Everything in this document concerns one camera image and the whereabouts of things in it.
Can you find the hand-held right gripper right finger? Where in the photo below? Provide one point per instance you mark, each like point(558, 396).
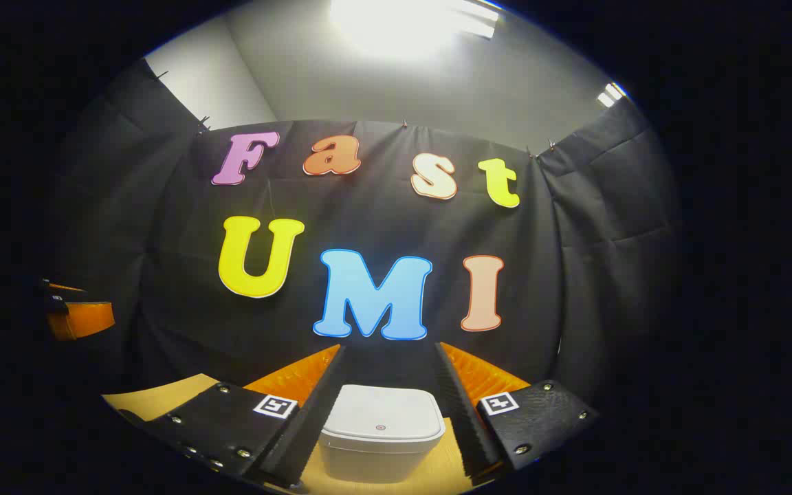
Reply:
point(461, 405)

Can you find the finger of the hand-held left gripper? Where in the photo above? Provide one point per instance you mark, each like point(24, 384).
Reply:
point(66, 287)
point(83, 320)

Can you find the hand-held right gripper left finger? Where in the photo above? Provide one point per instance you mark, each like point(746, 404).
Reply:
point(313, 412)

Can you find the white desktop garbage bin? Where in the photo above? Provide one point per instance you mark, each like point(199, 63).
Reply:
point(379, 440)

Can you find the wooden desktop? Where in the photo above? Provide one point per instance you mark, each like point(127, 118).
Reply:
point(155, 400)

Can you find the ceiling light panel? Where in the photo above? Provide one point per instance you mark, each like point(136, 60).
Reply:
point(610, 94)

